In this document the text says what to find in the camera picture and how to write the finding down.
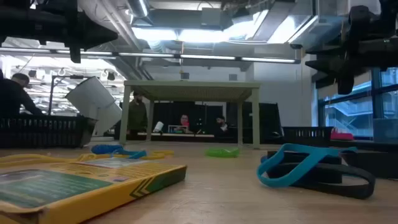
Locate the black partition screen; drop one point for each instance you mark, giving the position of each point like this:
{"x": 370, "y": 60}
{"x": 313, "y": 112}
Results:
{"x": 205, "y": 115}
{"x": 267, "y": 118}

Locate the black aluminium rig frame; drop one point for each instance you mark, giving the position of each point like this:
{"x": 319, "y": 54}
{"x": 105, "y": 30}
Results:
{"x": 217, "y": 140}

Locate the dark blue rubber band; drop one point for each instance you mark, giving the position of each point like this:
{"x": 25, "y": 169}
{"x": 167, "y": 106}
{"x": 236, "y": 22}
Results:
{"x": 263, "y": 159}
{"x": 102, "y": 148}

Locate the red storage box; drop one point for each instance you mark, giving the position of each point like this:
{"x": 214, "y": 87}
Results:
{"x": 342, "y": 136}

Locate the green rubber band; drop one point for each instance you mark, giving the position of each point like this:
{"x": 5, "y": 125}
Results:
{"x": 222, "y": 153}

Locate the teal wide rubber band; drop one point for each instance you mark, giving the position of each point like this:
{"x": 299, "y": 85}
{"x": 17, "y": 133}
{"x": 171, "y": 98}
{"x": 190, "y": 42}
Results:
{"x": 306, "y": 164}

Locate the yellow crayon box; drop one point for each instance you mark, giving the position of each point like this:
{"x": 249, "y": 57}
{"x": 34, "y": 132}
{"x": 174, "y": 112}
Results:
{"x": 77, "y": 186}

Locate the black light stand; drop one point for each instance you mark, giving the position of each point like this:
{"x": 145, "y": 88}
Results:
{"x": 51, "y": 93}

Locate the green perforated metal shelf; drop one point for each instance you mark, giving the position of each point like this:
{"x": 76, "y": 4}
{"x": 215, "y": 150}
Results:
{"x": 186, "y": 85}

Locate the black plastic mesh basket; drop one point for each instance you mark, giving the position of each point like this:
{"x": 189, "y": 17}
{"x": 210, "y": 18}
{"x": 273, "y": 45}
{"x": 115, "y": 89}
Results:
{"x": 46, "y": 130}
{"x": 308, "y": 135}

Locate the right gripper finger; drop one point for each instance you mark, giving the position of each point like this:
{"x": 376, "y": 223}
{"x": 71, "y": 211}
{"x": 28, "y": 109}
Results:
{"x": 326, "y": 60}
{"x": 329, "y": 81}

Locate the white frame box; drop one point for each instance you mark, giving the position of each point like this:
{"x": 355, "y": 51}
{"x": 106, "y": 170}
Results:
{"x": 174, "y": 126}

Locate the long LED light bar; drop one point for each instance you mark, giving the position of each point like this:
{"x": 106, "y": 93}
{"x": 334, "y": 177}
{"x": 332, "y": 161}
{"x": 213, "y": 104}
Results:
{"x": 205, "y": 57}

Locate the person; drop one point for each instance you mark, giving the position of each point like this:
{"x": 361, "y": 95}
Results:
{"x": 184, "y": 123}
{"x": 136, "y": 115}
{"x": 12, "y": 96}
{"x": 221, "y": 124}

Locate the white cylinder object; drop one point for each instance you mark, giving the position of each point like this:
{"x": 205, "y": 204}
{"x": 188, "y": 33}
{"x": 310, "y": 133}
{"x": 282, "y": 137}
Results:
{"x": 158, "y": 127}

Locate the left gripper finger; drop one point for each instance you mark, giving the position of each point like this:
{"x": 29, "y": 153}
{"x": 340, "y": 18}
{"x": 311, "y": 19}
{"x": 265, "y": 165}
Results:
{"x": 93, "y": 42}
{"x": 93, "y": 29}

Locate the light blue rubber band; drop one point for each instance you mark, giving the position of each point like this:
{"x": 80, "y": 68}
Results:
{"x": 138, "y": 154}

